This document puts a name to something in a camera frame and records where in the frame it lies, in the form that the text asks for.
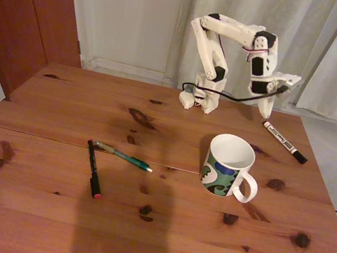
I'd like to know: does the white marker black cap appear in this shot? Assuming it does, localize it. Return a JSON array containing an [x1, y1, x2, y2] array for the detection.
[[257, 119, 314, 165]]

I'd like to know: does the green transparent pen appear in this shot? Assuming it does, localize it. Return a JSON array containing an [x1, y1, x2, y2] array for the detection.
[[89, 139, 157, 173]]

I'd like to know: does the black pen red end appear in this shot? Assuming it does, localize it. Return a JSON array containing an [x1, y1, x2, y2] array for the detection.
[[79, 138, 111, 200]]

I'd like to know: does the white mug green blue pattern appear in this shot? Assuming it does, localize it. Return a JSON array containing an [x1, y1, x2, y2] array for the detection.
[[196, 130, 266, 206]]

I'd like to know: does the white controller board case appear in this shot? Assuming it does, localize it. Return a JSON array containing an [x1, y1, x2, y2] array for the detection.
[[177, 89, 199, 112]]

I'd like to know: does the brown wooden cabinet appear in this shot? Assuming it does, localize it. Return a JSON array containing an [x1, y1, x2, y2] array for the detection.
[[0, 0, 92, 112]]

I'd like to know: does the black camera cable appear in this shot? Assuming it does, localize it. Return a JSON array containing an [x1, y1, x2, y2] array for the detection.
[[181, 69, 288, 110]]

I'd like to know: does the silver camera box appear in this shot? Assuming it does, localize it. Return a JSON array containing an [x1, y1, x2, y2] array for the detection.
[[274, 72, 303, 98]]

